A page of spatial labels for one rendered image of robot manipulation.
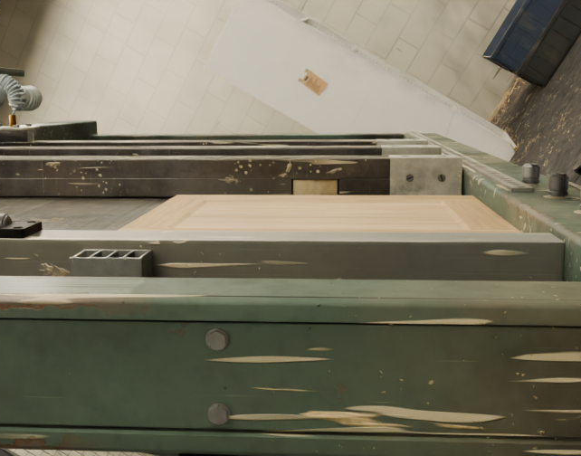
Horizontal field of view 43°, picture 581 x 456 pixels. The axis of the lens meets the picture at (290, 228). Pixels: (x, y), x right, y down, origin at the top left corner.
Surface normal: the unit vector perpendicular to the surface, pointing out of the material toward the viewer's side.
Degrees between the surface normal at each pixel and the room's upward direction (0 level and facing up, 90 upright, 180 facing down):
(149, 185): 90
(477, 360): 90
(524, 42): 90
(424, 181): 90
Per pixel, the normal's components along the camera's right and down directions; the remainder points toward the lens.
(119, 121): -0.14, 0.30
